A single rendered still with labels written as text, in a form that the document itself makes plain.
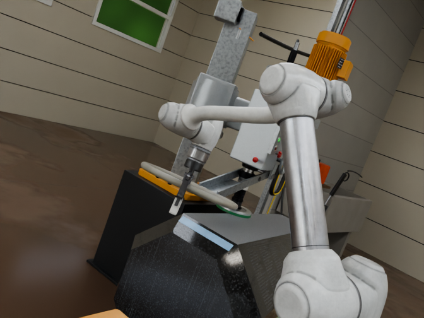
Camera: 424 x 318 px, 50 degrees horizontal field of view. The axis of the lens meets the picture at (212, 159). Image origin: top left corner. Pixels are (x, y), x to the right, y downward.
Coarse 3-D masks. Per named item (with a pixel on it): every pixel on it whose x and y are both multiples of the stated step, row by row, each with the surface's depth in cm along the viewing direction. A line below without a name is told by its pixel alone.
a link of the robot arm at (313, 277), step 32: (288, 64) 130; (288, 96) 128; (320, 96) 134; (288, 128) 129; (288, 160) 127; (288, 192) 126; (320, 192) 124; (320, 224) 121; (288, 256) 121; (320, 256) 116; (288, 288) 112; (320, 288) 111; (352, 288) 120
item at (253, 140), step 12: (252, 96) 257; (240, 132) 259; (252, 132) 256; (264, 132) 253; (240, 144) 259; (252, 144) 256; (264, 144) 253; (240, 156) 259; (252, 156) 256; (264, 156) 252; (276, 156) 266; (252, 168) 262; (264, 168) 256
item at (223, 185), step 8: (240, 168) 270; (224, 176) 252; (232, 176) 262; (256, 176) 265; (264, 176) 277; (272, 176) 280; (200, 184) 231; (208, 184) 239; (216, 184) 247; (224, 184) 250; (232, 184) 254; (240, 184) 247; (248, 184) 258; (216, 192) 236; (224, 192) 232; (232, 192) 242
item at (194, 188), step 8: (144, 168) 196; (152, 168) 192; (160, 168) 223; (160, 176) 188; (168, 176) 187; (176, 176) 229; (176, 184) 185; (192, 184) 231; (192, 192) 185; (200, 192) 185; (208, 192) 228; (208, 200) 188; (216, 200) 189; (224, 200) 192; (232, 208) 198
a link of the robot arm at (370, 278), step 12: (348, 264) 128; (360, 264) 127; (372, 264) 127; (348, 276) 125; (360, 276) 125; (372, 276) 125; (384, 276) 127; (360, 288) 122; (372, 288) 124; (384, 288) 126; (372, 300) 123; (384, 300) 127; (360, 312) 120; (372, 312) 124
